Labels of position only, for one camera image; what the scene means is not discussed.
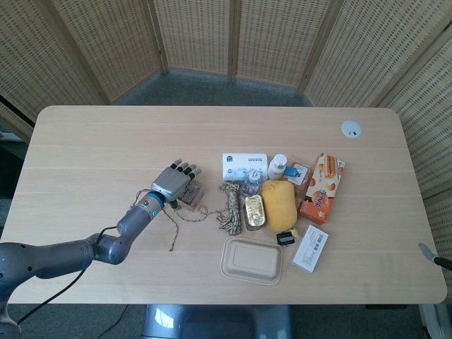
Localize white pill bottle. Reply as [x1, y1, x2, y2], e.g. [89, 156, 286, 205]
[267, 153, 288, 181]

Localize small black yellow gadget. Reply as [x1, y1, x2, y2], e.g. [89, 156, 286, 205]
[276, 228, 301, 246]

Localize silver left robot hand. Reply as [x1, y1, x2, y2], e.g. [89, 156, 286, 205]
[150, 158, 203, 210]

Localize beige pulp tray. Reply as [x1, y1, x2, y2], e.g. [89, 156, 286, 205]
[220, 236, 285, 287]

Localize gold tin can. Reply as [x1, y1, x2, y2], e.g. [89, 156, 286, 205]
[244, 194, 268, 232]

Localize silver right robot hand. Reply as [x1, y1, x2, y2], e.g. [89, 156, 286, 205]
[418, 242, 452, 272]

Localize yellow squash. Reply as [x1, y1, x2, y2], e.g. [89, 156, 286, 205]
[260, 179, 298, 232]

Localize white table cable grommet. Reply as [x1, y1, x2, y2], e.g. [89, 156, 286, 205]
[340, 120, 364, 140]

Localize small clear water bottle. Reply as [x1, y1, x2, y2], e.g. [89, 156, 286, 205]
[242, 169, 265, 197]

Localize transparent plastic box brown contents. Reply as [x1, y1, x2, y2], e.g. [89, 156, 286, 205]
[178, 177, 208, 213]

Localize orange biscuit box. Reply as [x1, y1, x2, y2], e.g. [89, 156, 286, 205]
[298, 152, 347, 226]

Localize thin multicolour twine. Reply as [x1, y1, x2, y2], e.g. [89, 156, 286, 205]
[136, 189, 227, 253]

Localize flat white labelled box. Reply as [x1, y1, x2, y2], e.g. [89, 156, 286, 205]
[290, 224, 331, 274]

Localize black floor cable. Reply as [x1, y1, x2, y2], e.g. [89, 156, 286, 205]
[113, 304, 130, 328]

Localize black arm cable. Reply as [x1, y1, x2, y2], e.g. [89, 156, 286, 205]
[13, 225, 118, 324]

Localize white cardboard box blue print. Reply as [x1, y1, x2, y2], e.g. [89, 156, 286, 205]
[221, 152, 268, 183]

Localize coiled multicolour rope bundle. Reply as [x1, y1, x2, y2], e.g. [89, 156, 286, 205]
[215, 182, 244, 237]

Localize bamboo folding screen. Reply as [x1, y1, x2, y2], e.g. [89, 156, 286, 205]
[0, 0, 452, 305]

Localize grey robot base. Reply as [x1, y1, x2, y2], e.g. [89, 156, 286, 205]
[141, 304, 294, 339]

